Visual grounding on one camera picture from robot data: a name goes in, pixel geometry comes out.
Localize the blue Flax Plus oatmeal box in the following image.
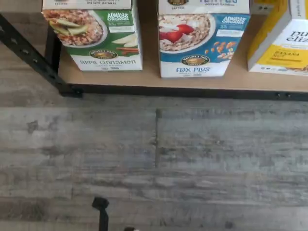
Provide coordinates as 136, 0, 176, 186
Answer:
157, 0, 251, 78

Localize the black metal shelf rack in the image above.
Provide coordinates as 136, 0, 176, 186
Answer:
0, 0, 308, 102

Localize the green apple cinnamon oatmeal box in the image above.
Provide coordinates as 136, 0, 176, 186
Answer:
42, 0, 144, 72

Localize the yellow purely elizabeth box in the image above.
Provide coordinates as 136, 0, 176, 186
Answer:
247, 0, 308, 77
252, 0, 292, 17

